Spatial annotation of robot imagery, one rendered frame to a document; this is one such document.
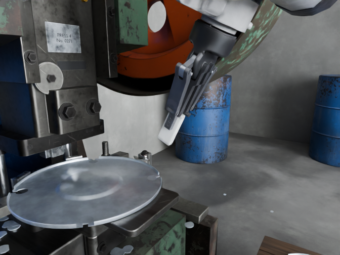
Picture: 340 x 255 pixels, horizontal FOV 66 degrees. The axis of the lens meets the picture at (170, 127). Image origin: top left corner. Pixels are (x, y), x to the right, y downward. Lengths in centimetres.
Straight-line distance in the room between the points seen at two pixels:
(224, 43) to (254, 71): 333
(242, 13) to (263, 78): 331
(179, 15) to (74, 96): 42
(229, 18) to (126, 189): 35
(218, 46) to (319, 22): 325
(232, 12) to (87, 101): 31
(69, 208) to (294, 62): 339
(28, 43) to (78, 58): 12
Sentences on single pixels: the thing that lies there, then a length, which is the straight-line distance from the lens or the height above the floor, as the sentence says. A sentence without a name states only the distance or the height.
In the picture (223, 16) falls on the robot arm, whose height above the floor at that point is 109.
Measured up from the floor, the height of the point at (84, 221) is 78.
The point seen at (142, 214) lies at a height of 78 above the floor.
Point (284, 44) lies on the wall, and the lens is 368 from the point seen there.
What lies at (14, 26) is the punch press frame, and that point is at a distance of 45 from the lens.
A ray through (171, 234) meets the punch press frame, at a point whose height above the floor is 63.
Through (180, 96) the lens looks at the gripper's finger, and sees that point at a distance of 44.
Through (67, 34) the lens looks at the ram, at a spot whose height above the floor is 107.
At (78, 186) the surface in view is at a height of 79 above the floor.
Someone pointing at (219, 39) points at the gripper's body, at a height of 106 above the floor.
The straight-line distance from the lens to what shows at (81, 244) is 58.
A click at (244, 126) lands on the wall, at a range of 389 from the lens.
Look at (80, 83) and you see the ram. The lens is 56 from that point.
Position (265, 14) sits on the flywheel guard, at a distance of 70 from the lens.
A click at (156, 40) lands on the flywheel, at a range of 85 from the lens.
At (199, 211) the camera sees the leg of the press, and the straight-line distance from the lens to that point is 72.
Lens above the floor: 102
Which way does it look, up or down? 14 degrees down
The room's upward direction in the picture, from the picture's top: straight up
